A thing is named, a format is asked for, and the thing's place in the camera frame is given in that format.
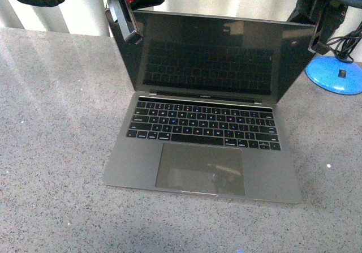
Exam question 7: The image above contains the black cable bundle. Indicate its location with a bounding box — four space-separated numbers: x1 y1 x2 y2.
325 20 362 65

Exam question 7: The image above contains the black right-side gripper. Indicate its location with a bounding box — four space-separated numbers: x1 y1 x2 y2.
287 0 348 55

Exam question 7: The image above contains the blue round lamp base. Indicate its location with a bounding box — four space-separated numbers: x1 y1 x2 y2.
305 56 361 95

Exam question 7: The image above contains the grey laptop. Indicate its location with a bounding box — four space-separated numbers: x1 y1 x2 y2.
103 11 314 203

